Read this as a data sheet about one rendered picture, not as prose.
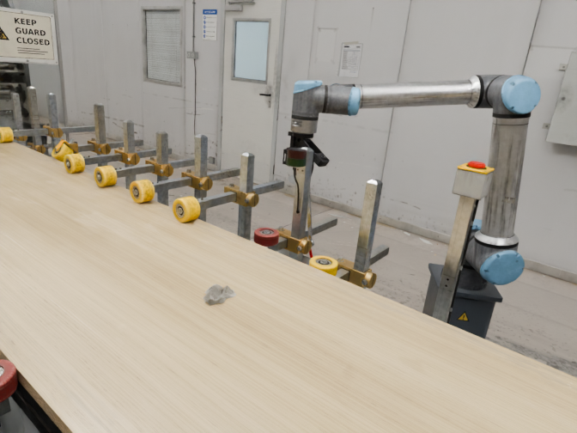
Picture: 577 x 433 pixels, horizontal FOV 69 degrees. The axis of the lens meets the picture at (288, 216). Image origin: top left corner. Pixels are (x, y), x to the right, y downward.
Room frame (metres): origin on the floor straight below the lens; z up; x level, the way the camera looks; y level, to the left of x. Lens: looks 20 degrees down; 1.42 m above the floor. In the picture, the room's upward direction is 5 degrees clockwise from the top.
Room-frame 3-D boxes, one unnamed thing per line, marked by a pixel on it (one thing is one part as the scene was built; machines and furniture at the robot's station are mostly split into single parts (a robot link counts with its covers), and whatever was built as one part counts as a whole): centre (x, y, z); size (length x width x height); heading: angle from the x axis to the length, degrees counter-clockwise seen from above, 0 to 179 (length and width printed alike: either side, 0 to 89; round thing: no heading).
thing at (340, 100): (1.46, -0.14, 1.32); 0.12 x 0.12 x 0.09; 4
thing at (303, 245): (1.34, -0.02, 0.85); 0.14 x 0.06 x 0.05; 53
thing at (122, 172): (1.81, 0.59, 0.95); 0.50 x 0.04 x 0.04; 143
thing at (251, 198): (1.49, 0.18, 0.95); 0.14 x 0.06 x 0.05; 53
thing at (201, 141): (1.63, 0.36, 0.90); 0.04 x 0.04 x 0.48; 53
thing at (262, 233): (1.26, 0.07, 0.85); 0.08 x 0.08 x 0.11
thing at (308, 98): (1.44, -0.03, 1.31); 0.10 x 0.09 x 0.12; 94
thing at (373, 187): (1.18, -0.24, 0.89); 0.04 x 0.04 x 0.48; 53
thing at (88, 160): (1.96, 0.79, 0.95); 0.50 x 0.04 x 0.04; 143
